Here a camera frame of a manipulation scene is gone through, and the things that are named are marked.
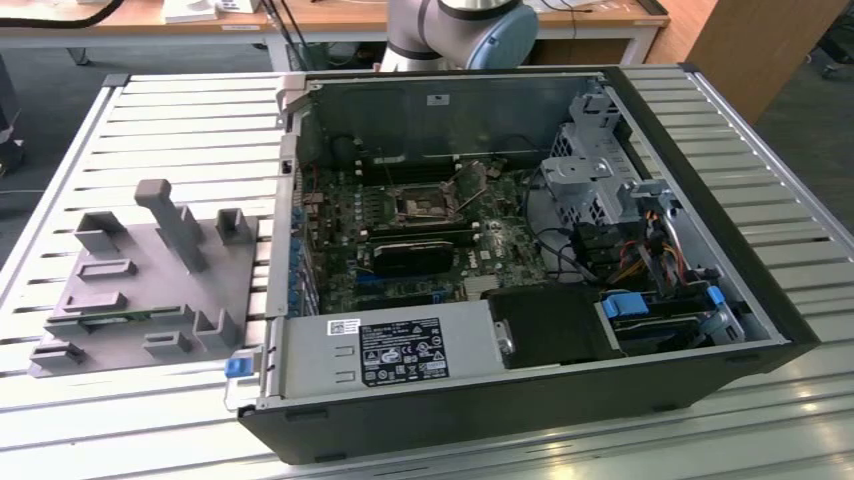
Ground metal socket cover frame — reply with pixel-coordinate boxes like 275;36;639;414
447;159;503;214

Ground hard disk in blue carrier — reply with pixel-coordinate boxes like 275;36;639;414
596;291;710;354

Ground black PC case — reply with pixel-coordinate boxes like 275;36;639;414
236;63;823;466

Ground grey parts rack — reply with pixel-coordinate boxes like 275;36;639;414
24;178;263;380

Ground grey power supply unit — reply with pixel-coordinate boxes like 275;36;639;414
256;301;508;411

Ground silver chipset heatsink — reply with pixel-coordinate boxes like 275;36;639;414
463;277;500;301

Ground green motherboard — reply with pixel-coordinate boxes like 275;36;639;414
299;159;555;314

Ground green RAM stick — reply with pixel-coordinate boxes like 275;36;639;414
77;310;156;326

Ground white cardboard box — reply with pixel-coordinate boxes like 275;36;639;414
163;0;221;25

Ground wooden cabinet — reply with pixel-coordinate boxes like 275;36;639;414
684;0;854;126

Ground black bulky object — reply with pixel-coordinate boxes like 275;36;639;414
0;49;28;177

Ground metal disk bay cage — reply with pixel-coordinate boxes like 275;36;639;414
538;89;683;236

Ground black graphics card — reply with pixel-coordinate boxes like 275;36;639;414
366;239;459;279

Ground clear storage box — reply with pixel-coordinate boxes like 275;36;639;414
285;41;379;72

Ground black office chair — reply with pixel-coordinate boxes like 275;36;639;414
814;7;854;81

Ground CPU socket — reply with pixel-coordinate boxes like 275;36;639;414
392;182;468;226

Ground yellow red power wires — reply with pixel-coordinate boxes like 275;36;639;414
612;212;688;284

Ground metal locking lever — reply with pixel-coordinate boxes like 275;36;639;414
375;144;398;191

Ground black plastic shroud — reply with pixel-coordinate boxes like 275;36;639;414
488;287;627;371

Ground blue case release latch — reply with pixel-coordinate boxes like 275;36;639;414
224;355;259;380

